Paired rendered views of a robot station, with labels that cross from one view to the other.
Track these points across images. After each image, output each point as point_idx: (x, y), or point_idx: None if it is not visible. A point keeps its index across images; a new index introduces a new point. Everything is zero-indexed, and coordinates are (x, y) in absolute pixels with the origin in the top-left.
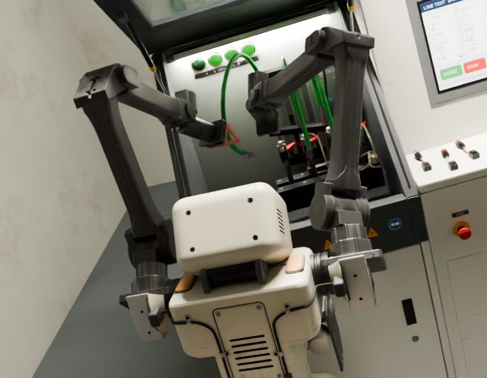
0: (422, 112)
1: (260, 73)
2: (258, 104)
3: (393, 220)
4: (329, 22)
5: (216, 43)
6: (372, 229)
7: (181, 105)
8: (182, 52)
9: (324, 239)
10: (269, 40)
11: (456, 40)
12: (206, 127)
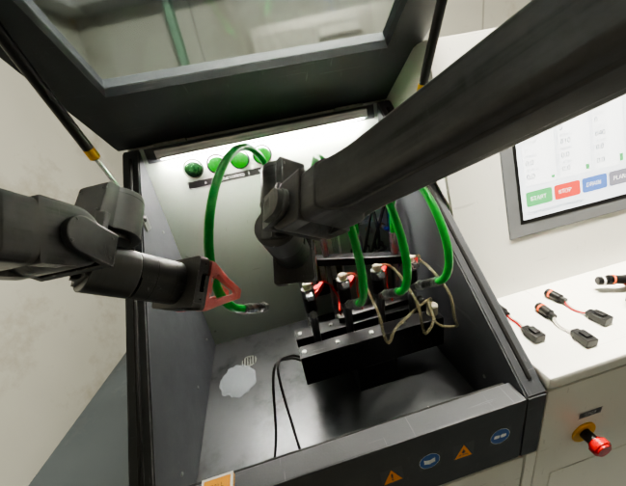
0: (498, 249)
1: (287, 163)
2: (286, 228)
3: (499, 432)
4: (365, 130)
5: (218, 139)
6: (465, 447)
7: (29, 218)
8: (168, 148)
9: (388, 471)
10: (290, 145)
11: (550, 153)
12: (158, 276)
